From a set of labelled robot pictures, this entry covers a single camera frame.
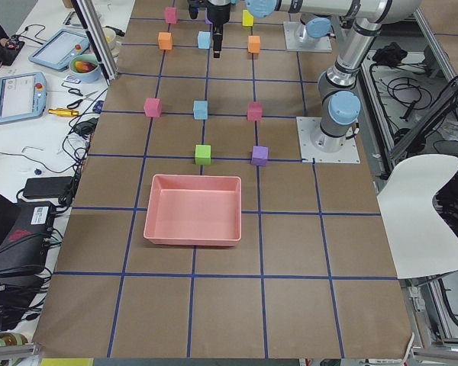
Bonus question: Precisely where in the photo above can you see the scissors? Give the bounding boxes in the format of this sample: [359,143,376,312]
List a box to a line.
[66,88,97,110]

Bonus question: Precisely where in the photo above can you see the yellow foam block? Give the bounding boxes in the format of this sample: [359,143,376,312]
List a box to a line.
[242,9,254,27]

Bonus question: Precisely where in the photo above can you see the light blue bowl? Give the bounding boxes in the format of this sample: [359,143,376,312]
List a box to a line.
[69,54,101,83]

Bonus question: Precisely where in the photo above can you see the pink foam block far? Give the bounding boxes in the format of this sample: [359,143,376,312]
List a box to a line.
[164,7,178,24]

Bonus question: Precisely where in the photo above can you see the pink foam block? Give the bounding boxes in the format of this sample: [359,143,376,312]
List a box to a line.
[144,98,162,117]
[247,101,263,121]
[164,7,178,24]

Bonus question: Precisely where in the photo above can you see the green foam block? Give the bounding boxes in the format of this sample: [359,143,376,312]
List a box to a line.
[195,144,211,165]

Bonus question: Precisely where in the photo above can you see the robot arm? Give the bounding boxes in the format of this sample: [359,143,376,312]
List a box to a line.
[246,0,421,153]

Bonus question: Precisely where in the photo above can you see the white chair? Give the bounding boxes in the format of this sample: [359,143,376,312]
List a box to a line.
[377,154,458,279]

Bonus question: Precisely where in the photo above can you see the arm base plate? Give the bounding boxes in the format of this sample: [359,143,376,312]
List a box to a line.
[296,117,360,164]
[283,21,332,53]

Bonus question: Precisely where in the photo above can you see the aluminium frame post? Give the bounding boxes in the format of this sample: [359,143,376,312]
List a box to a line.
[72,0,118,84]

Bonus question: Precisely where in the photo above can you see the pink plastic tray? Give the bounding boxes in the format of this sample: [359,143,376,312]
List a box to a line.
[144,174,242,246]

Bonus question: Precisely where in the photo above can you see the blue teach pendant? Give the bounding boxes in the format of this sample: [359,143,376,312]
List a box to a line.
[28,29,90,71]
[0,72,47,124]

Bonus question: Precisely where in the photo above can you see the black power adapter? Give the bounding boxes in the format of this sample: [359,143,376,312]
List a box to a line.
[22,176,73,199]

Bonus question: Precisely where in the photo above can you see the white mug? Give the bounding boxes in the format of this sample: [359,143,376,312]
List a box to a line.
[102,27,121,53]

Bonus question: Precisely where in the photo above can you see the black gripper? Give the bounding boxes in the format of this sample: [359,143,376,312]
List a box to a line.
[187,0,199,20]
[207,0,230,59]

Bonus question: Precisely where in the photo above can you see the black electronics box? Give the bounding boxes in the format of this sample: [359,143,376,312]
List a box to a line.
[0,201,56,278]

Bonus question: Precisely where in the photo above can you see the brass cylinder tool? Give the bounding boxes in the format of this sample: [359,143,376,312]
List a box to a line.
[48,108,79,117]

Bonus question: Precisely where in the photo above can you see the purple foam block near tray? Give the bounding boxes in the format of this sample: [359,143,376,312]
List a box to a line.
[250,146,269,166]

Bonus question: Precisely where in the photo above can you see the orange foam block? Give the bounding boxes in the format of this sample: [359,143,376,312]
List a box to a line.
[157,32,173,50]
[247,35,261,54]

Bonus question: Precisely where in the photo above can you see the light blue foam block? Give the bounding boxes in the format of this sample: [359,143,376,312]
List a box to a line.
[192,100,208,120]
[197,31,211,50]

